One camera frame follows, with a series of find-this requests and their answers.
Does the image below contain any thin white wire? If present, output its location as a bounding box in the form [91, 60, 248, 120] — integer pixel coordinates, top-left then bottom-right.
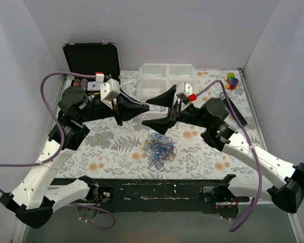
[118, 80, 153, 119]

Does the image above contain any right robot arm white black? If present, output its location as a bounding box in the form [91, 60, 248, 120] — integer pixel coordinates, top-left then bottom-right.
[143, 83, 304, 214]

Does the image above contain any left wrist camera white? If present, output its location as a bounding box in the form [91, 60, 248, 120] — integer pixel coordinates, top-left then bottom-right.
[100, 78, 120, 102]

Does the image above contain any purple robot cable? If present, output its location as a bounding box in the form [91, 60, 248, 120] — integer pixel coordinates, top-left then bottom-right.
[195, 79, 263, 233]
[0, 71, 117, 230]

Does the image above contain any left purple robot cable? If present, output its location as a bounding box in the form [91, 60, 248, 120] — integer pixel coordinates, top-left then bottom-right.
[0, 71, 117, 230]

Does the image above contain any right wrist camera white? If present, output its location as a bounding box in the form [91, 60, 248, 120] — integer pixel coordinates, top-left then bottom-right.
[175, 82, 193, 102]

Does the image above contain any black handheld microphone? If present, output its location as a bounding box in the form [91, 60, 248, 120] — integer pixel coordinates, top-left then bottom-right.
[219, 92, 248, 127]

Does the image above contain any playing card deck box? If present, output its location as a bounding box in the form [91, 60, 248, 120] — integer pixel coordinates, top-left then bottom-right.
[87, 82, 101, 92]

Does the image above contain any tangled coloured wire pile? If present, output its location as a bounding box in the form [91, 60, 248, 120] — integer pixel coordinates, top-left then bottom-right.
[140, 132, 178, 171]

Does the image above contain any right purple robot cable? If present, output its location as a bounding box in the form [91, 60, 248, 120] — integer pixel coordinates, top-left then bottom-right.
[195, 79, 263, 233]

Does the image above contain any white plastic compartment tray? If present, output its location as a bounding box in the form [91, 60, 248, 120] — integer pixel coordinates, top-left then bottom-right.
[135, 63, 197, 102]

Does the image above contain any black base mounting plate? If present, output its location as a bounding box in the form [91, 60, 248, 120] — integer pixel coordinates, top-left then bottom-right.
[90, 179, 221, 214]

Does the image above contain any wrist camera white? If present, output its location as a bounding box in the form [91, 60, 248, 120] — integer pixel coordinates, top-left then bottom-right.
[175, 82, 193, 102]
[100, 78, 120, 102]

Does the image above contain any colourful toy block figure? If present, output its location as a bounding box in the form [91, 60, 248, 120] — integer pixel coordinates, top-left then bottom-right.
[225, 72, 239, 90]

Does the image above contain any black poker chip case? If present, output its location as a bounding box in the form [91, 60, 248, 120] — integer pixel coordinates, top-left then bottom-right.
[62, 43, 120, 101]

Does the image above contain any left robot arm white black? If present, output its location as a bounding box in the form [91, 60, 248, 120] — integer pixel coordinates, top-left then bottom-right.
[0, 86, 149, 229]

